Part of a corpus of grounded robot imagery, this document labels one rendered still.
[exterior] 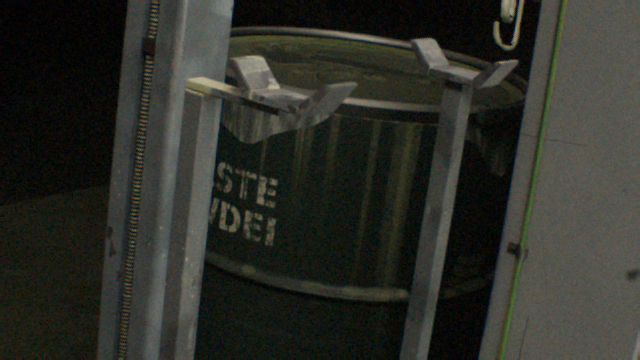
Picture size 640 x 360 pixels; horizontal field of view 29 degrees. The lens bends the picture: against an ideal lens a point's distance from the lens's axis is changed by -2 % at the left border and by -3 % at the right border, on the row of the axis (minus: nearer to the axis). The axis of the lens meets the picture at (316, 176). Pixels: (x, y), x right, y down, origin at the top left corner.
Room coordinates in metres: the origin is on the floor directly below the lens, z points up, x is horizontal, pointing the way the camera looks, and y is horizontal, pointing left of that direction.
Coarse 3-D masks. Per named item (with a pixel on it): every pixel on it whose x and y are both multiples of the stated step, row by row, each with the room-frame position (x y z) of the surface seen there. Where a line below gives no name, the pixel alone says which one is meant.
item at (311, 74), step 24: (240, 48) 2.14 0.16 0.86; (264, 48) 2.18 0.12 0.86; (288, 48) 2.19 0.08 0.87; (312, 48) 2.25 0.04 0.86; (336, 48) 2.27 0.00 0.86; (360, 48) 2.29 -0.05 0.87; (384, 48) 2.31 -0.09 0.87; (288, 72) 2.00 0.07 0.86; (312, 72) 2.02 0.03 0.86; (336, 72) 2.04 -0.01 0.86; (360, 72) 2.06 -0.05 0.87; (384, 72) 2.11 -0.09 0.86; (408, 72) 2.15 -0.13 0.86; (480, 72) 2.21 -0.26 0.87; (360, 96) 1.90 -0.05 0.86; (384, 96) 1.92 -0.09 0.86; (408, 96) 1.94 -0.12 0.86; (432, 96) 1.97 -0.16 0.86; (480, 96) 2.03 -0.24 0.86; (504, 96) 2.06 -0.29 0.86
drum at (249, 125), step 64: (256, 128) 1.81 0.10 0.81; (320, 128) 1.78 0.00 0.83; (384, 128) 1.78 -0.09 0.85; (512, 128) 1.91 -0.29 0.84; (256, 192) 1.81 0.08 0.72; (320, 192) 1.78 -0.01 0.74; (384, 192) 1.78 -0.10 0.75; (256, 256) 1.80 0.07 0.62; (320, 256) 1.78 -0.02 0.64; (384, 256) 1.78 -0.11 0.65; (448, 256) 1.83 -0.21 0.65; (256, 320) 1.80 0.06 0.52; (320, 320) 1.78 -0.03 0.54; (384, 320) 1.79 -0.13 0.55; (448, 320) 1.85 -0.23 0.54
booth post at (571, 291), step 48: (576, 0) 1.27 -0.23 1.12; (624, 0) 1.24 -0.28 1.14; (576, 48) 1.26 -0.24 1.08; (624, 48) 1.23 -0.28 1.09; (528, 96) 1.29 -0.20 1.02; (576, 96) 1.26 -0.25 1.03; (624, 96) 1.23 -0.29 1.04; (528, 144) 1.28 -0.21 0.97; (576, 144) 1.25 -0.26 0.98; (624, 144) 1.22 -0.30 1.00; (528, 192) 1.28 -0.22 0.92; (576, 192) 1.24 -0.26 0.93; (624, 192) 1.21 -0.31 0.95; (528, 240) 1.27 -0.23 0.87; (576, 240) 1.24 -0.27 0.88; (624, 240) 1.21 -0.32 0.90; (528, 288) 1.26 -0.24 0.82; (576, 288) 1.23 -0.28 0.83; (624, 288) 1.20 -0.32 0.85; (528, 336) 1.26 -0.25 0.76; (576, 336) 1.22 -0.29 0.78; (624, 336) 1.19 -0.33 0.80
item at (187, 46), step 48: (144, 0) 0.92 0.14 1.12; (192, 0) 0.91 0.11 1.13; (144, 48) 0.92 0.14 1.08; (192, 48) 0.91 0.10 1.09; (144, 96) 0.92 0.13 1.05; (144, 144) 0.92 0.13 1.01; (144, 192) 0.91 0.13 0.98; (144, 240) 0.91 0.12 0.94; (144, 288) 0.90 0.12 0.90; (144, 336) 0.90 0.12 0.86; (192, 336) 0.94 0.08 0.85
